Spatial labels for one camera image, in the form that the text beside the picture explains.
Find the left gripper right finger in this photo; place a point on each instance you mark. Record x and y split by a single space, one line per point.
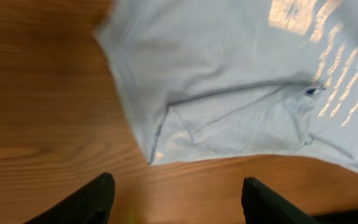
262 205

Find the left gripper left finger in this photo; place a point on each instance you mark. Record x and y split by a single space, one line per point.
90 204

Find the light blue printed t-shirt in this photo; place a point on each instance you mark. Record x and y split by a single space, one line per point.
211 79

